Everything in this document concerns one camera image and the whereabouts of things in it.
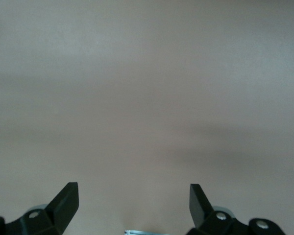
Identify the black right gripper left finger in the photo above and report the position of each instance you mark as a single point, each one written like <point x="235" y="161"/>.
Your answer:
<point x="58" y="213"/>

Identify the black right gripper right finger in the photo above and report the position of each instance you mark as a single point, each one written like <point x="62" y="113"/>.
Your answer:
<point x="203" y="215"/>

